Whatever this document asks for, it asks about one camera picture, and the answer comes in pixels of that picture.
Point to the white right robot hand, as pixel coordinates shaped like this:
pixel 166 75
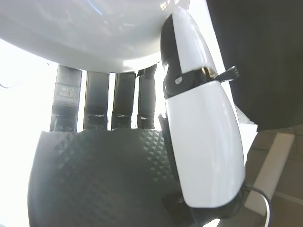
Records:
pixel 106 177

